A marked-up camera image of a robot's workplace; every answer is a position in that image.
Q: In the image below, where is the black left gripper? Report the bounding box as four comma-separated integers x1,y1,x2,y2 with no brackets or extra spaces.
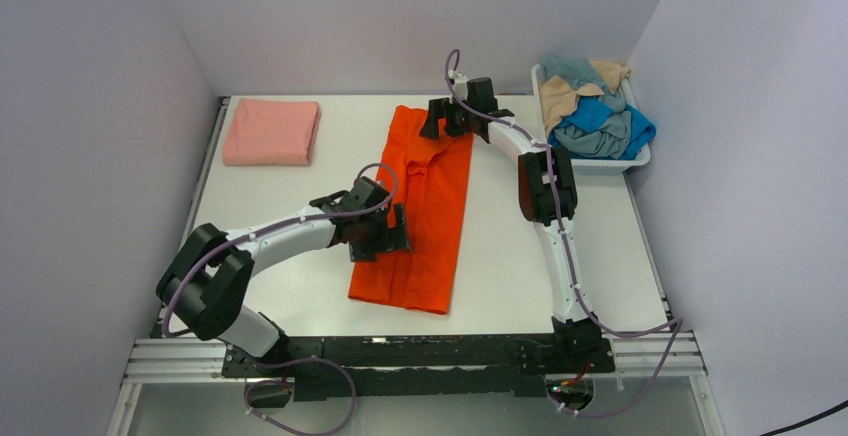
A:
350,202,412,262

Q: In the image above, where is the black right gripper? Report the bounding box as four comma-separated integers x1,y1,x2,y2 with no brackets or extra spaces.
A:
418,97,476,142

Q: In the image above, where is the orange t shirt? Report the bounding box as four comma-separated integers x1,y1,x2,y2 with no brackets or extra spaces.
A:
348,105,473,315

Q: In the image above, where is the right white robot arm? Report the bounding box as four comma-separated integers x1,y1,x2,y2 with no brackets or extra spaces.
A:
420,69,603,371

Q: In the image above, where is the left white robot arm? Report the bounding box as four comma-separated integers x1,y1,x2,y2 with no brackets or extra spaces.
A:
155,176,412,376

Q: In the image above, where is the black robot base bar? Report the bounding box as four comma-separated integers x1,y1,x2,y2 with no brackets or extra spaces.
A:
222,333,615,402

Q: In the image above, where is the teal t shirt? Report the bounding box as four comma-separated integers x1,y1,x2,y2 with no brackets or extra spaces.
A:
542,55,610,94

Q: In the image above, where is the bright blue t shirt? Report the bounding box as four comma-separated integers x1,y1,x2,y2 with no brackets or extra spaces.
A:
547,96,658,161

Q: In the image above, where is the folded pink t shirt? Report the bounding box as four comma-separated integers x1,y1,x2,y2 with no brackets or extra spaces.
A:
222,98,321,167

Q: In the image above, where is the white laundry basket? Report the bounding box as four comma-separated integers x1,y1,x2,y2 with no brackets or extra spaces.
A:
521,64,651,175

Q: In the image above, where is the grey blue t shirt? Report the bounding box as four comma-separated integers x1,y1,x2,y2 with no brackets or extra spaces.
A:
553,91,634,159

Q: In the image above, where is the black floor cable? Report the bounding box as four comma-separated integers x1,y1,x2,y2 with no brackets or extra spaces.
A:
760,401,848,436

